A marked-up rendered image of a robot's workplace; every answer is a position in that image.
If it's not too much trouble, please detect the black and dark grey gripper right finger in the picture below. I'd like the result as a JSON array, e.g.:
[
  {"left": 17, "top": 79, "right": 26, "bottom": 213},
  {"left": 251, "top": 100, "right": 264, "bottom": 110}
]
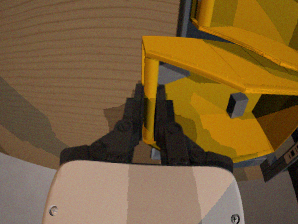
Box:
[{"left": 154, "top": 85, "right": 233, "bottom": 174}]

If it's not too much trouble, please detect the dark grey block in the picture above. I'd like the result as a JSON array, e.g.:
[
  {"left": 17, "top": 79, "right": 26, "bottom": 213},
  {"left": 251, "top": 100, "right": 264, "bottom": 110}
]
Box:
[
  {"left": 158, "top": 61, "right": 191, "bottom": 85},
  {"left": 226, "top": 92, "right": 249, "bottom": 118}
]

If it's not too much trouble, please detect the yellow bin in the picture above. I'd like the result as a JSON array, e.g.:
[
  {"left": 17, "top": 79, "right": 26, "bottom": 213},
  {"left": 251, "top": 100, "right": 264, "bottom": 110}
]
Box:
[
  {"left": 189, "top": 0, "right": 298, "bottom": 72},
  {"left": 141, "top": 36, "right": 298, "bottom": 163}
]

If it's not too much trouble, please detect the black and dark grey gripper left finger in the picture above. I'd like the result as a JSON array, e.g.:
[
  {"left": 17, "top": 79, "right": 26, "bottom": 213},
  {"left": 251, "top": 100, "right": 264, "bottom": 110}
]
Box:
[{"left": 60, "top": 84, "right": 144, "bottom": 165}]

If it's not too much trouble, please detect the grey slanted shelf rack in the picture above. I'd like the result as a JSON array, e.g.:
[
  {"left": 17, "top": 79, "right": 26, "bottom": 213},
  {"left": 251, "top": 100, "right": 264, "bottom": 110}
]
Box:
[{"left": 150, "top": 0, "right": 298, "bottom": 183}]

